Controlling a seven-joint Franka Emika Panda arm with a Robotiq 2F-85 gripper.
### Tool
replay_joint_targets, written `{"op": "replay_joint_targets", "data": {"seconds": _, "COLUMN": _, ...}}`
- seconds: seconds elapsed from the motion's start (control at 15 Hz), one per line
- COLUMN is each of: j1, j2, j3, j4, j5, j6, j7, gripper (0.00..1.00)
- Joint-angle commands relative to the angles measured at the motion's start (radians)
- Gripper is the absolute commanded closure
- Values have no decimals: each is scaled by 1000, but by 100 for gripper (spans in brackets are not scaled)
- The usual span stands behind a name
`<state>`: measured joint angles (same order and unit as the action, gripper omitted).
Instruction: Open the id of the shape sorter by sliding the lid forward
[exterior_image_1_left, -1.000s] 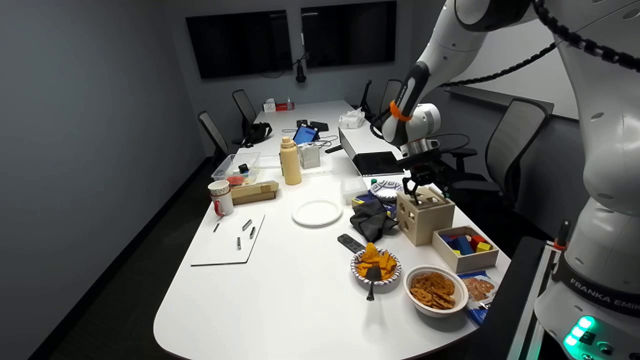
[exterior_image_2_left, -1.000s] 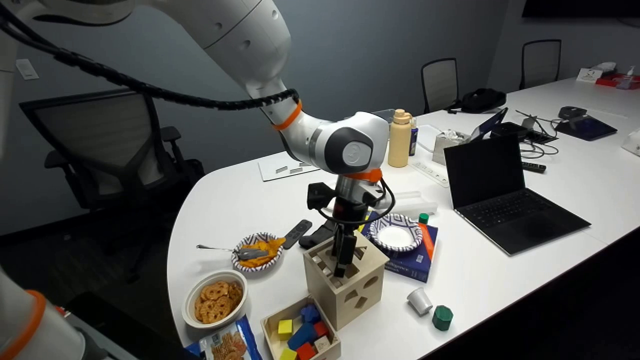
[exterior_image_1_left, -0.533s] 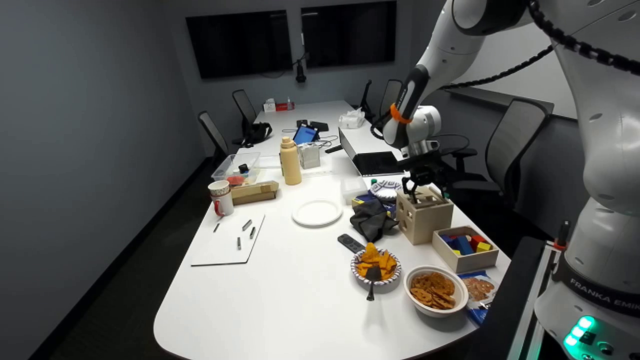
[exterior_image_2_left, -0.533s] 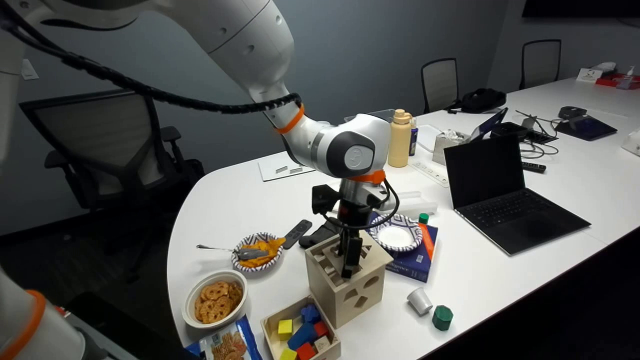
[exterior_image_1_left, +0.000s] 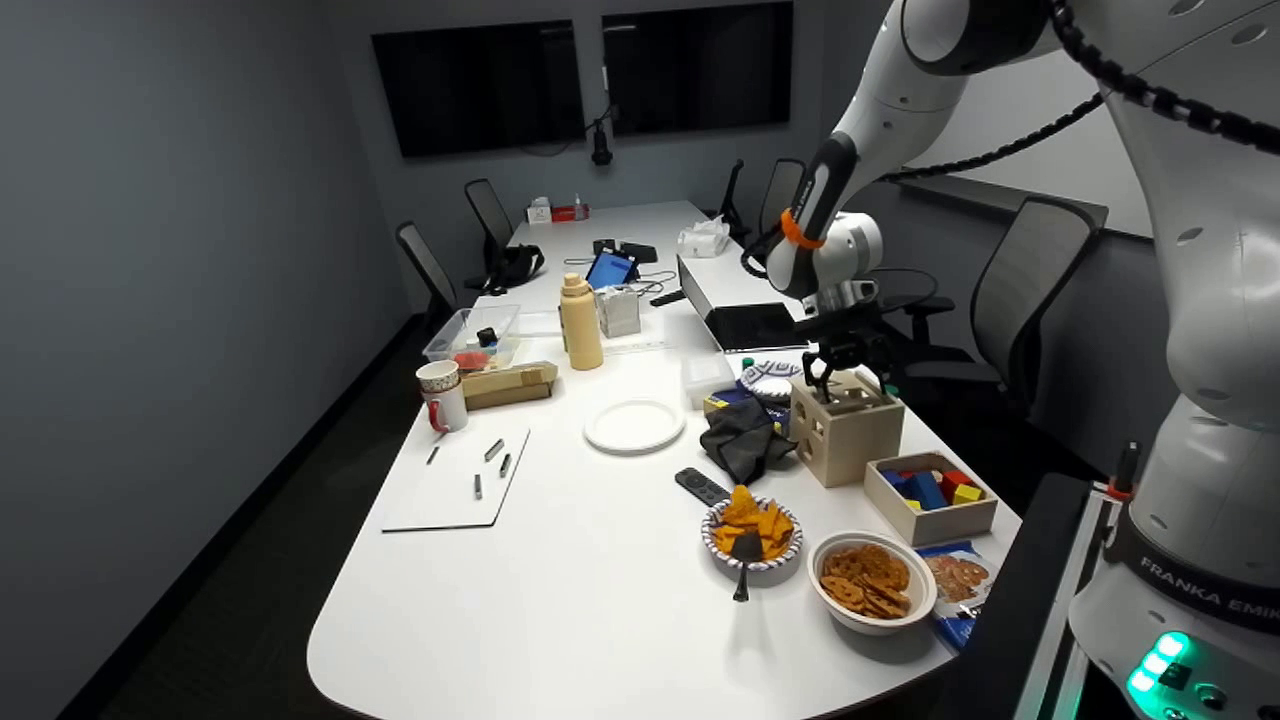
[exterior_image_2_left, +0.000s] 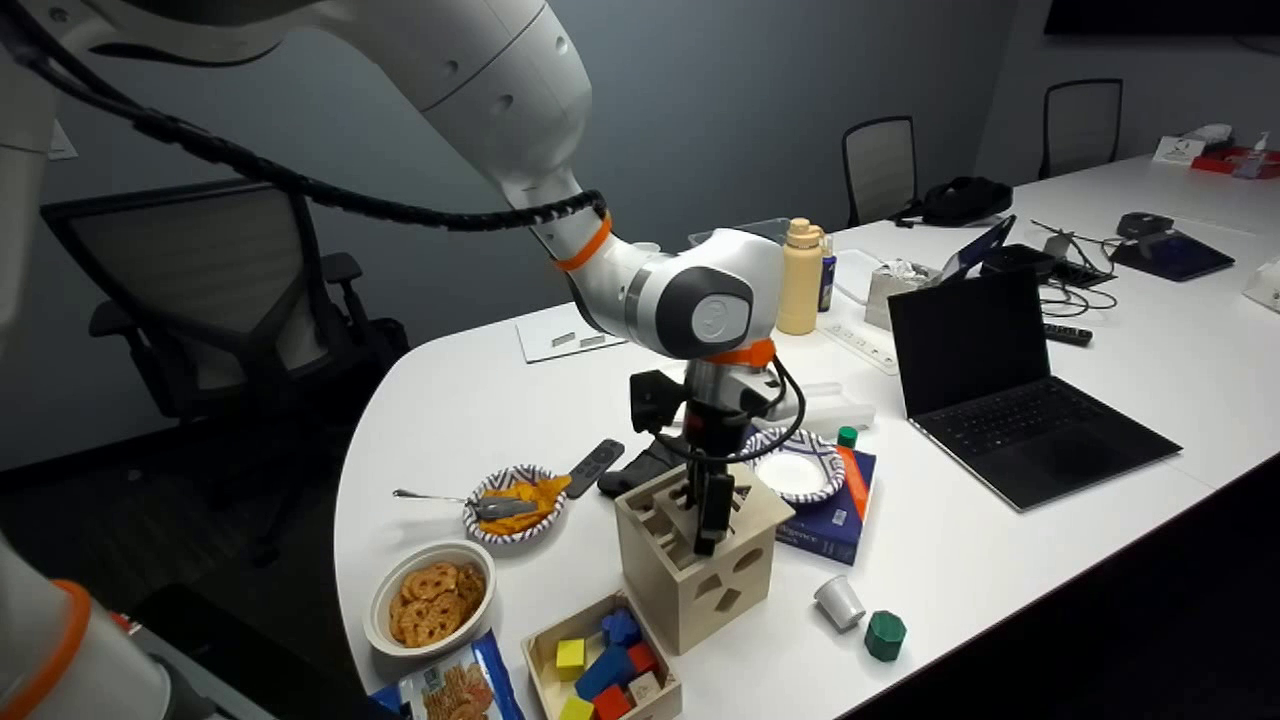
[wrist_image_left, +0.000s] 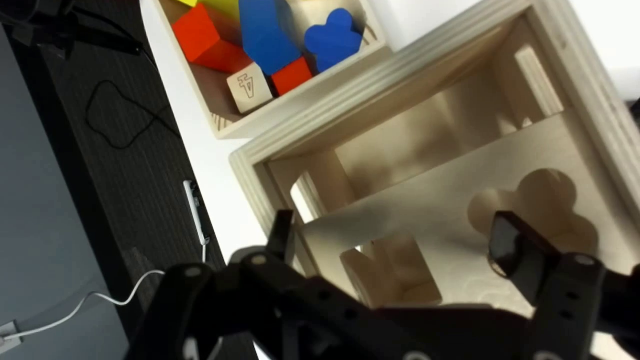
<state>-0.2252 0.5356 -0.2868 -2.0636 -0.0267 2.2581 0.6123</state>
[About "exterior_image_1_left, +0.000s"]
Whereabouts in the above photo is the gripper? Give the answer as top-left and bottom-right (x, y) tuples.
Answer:
(797, 312), (899, 405)

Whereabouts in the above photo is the wooden shape sorter lid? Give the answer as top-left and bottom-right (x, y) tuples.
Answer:
(789, 369), (905, 417)

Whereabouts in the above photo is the wooden shape sorter box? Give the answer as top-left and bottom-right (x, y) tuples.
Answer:
(788, 369), (907, 490)

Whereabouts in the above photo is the blue patterned plate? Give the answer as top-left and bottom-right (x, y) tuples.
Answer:
(739, 359), (804, 403)

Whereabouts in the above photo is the black cloth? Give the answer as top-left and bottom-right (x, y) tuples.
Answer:
(698, 396), (799, 487)

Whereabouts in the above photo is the blue block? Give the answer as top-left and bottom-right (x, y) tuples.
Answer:
(903, 470), (949, 512)

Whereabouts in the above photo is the clear plastic container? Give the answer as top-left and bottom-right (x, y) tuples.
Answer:
(681, 351), (737, 410)

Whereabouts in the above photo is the long white box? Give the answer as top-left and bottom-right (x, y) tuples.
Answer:
(676, 252), (804, 326)

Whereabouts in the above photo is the wooden tray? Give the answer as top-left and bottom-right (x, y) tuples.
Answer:
(864, 451), (1000, 548)

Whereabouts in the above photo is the heap of orange chips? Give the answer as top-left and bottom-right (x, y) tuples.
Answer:
(711, 484), (797, 562)

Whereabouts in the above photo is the office chair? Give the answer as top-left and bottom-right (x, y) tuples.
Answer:
(756, 157), (807, 239)
(880, 194), (1110, 411)
(462, 177), (521, 293)
(702, 158), (753, 239)
(394, 220), (463, 323)

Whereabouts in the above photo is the black spoon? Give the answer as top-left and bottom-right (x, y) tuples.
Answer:
(731, 531), (766, 604)

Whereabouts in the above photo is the white tissue pack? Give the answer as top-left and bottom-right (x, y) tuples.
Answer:
(677, 215), (732, 259)

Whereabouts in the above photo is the patterned bowl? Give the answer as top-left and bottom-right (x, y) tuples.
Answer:
(700, 497), (805, 588)

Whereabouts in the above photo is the heap of pretzels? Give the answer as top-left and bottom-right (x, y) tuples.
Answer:
(819, 544), (914, 620)

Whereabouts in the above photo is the white plate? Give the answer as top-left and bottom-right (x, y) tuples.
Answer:
(583, 397), (688, 457)

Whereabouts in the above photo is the blue snack bag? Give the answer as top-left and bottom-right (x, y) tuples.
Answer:
(915, 541), (997, 652)

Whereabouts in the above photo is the grey napkin box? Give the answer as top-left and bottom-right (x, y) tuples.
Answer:
(596, 285), (643, 340)

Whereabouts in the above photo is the white bowl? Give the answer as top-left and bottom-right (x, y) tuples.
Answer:
(807, 530), (940, 638)

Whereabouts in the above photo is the black device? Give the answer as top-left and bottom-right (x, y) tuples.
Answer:
(591, 237), (659, 265)

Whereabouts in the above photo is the tablet with blue screen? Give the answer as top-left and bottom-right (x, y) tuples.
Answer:
(584, 249), (639, 292)

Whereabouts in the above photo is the tan bottle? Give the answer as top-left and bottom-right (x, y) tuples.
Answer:
(557, 272), (606, 373)

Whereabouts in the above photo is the black and red clamp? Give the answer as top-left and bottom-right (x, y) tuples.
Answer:
(1104, 440), (1142, 503)

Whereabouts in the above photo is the cardboard box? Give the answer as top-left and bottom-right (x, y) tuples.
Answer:
(461, 360), (560, 412)

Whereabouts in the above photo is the black bag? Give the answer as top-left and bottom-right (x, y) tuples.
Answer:
(482, 243), (547, 293)

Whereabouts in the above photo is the clear plastic bin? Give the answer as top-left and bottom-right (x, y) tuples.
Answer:
(422, 303), (522, 374)

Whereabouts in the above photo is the small whiteboard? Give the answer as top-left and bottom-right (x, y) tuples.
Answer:
(380, 424), (532, 534)

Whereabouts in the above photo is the black cable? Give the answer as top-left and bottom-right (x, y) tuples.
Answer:
(565, 256), (683, 299)

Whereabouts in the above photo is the wall monitor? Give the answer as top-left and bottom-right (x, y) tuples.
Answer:
(371, 19), (587, 160)
(601, 0), (795, 139)

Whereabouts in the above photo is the white mug with red handle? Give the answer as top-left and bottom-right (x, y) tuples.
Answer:
(415, 359), (470, 435)

